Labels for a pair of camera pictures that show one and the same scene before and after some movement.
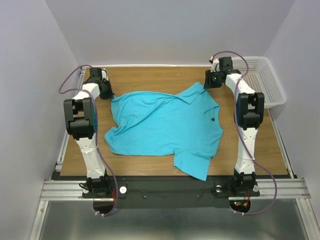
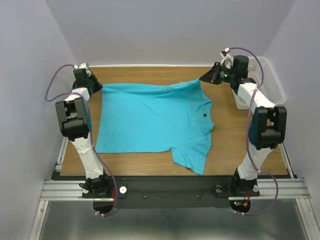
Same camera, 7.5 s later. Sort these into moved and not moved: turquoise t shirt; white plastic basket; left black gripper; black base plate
Moved: turquoise t shirt; left black gripper
Not moved: white plastic basket; black base plate
